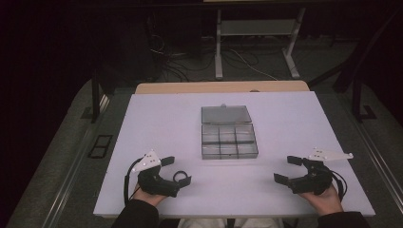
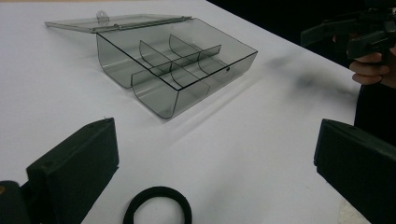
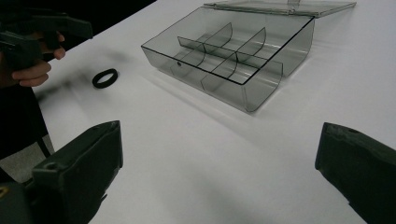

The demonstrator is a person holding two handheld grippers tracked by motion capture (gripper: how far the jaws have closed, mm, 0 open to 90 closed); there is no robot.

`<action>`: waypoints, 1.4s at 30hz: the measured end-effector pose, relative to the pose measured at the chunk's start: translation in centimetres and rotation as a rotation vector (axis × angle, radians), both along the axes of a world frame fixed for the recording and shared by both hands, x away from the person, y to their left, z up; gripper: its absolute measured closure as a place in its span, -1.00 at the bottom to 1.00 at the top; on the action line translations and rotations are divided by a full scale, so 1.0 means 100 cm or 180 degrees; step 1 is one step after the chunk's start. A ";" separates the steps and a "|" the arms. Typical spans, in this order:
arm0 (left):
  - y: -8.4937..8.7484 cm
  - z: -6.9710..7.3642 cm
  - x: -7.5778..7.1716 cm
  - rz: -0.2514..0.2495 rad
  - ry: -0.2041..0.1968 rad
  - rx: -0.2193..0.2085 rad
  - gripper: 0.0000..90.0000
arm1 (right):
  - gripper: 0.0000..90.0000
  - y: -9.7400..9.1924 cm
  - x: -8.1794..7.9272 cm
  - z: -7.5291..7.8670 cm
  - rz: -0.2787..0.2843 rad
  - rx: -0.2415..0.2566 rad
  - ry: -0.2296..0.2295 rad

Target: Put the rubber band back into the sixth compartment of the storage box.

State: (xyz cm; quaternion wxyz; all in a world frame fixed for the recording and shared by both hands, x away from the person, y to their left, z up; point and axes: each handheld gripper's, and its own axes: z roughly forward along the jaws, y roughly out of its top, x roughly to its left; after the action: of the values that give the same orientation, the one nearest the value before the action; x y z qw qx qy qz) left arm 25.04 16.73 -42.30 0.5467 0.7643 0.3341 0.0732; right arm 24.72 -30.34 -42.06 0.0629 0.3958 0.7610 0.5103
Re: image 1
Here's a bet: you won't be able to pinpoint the white table board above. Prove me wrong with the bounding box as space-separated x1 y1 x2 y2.
93 90 376 219

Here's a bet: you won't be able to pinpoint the black ring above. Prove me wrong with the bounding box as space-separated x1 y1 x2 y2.
172 170 190 183

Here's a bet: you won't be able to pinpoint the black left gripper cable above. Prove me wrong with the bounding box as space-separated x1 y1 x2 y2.
124 157 143 203

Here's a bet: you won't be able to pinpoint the metal floor rail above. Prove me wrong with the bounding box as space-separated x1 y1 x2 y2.
40 94 111 228
334 93 403 205

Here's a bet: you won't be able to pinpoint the wooden table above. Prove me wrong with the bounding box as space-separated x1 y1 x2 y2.
135 80 311 95

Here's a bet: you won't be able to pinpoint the person's right hand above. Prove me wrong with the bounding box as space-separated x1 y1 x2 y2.
298 184 345 218

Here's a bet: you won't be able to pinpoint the person's left hand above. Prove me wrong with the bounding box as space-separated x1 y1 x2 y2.
131 186 168 207

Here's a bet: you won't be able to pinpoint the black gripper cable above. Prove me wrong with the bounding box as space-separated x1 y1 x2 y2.
328 170 349 202
124 157 143 203

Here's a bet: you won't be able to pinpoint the white metal stand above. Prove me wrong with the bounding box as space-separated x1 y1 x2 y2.
214 7 307 81

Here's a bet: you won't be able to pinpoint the black metal stand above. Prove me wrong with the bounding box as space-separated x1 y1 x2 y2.
351 74 378 124
90 67 111 124

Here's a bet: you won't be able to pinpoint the clear plastic compartment box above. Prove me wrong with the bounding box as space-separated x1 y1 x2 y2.
201 104 259 161

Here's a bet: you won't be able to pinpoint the white floor cable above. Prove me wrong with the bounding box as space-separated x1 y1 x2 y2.
227 47 279 82

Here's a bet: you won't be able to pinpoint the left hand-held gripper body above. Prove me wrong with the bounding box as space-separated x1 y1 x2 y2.
132 149 180 199

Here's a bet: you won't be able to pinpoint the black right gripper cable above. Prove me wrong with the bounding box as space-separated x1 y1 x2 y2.
328 170 349 202

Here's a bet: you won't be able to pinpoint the black floor cables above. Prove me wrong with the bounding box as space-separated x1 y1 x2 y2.
147 31 259 83

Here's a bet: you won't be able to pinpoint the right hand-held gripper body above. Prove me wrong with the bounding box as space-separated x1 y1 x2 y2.
289 146 355 196

